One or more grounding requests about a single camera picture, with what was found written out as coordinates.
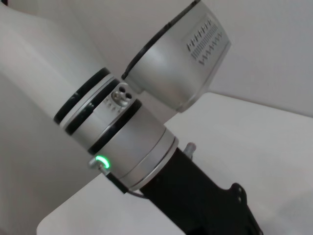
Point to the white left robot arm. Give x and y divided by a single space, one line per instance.
49 80

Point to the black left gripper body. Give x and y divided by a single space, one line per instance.
195 195

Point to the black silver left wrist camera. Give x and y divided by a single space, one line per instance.
176 63

